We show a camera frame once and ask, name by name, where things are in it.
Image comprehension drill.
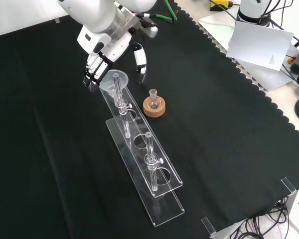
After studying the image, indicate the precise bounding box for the small round-bottom glass flask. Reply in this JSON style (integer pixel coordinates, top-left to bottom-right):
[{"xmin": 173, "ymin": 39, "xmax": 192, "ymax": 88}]
[{"xmin": 149, "ymin": 89, "xmax": 162, "ymax": 110}]

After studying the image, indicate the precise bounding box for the green cable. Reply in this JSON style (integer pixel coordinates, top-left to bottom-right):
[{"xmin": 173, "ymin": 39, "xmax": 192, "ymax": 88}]
[{"xmin": 149, "ymin": 0, "xmax": 178, "ymax": 23}]

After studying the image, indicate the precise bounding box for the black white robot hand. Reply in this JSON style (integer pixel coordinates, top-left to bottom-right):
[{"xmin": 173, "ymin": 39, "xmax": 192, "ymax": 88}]
[{"xmin": 76, "ymin": 24, "xmax": 148, "ymax": 87}]

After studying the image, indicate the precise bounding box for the black bench cloth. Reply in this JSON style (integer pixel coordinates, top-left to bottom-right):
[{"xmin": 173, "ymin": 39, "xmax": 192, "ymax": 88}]
[{"xmin": 0, "ymin": 0, "xmax": 299, "ymax": 239}]

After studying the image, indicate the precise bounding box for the clear funnel stand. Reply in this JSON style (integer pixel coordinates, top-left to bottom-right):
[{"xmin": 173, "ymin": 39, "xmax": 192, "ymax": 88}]
[{"xmin": 98, "ymin": 72, "xmax": 185, "ymax": 228}]

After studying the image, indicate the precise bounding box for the cork ring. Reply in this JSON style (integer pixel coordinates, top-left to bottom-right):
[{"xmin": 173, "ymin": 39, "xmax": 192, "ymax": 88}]
[{"xmin": 143, "ymin": 96, "xmax": 167, "ymax": 118}]

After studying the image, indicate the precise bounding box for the black cable bundle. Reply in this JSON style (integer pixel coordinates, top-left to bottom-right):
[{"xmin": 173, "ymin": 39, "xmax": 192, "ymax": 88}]
[{"xmin": 235, "ymin": 196, "xmax": 299, "ymax": 239}]

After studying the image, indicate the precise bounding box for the pale board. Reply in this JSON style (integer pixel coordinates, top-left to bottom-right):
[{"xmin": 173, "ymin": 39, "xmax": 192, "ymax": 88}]
[{"xmin": 226, "ymin": 20, "xmax": 295, "ymax": 72}]

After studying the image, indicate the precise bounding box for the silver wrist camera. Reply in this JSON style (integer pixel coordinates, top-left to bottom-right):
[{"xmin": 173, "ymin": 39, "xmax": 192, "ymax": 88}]
[{"xmin": 136, "ymin": 13, "xmax": 159, "ymax": 38}]

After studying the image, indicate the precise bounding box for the translucent plastic funnel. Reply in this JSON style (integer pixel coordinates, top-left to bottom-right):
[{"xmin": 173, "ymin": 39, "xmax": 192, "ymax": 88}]
[{"xmin": 99, "ymin": 69, "xmax": 129, "ymax": 97}]

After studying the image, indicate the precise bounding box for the yellow stop button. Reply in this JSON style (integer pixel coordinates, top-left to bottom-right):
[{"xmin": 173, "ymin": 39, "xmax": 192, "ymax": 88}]
[{"xmin": 209, "ymin": 0, "xmax": 234, "ymax": 11}]

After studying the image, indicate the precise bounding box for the grey metal base plate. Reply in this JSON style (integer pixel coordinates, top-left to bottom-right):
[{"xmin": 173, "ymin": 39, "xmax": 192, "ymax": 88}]
[{"xmin": 198, "ymin": 11, "xmax": 299, "ymax": 93}]

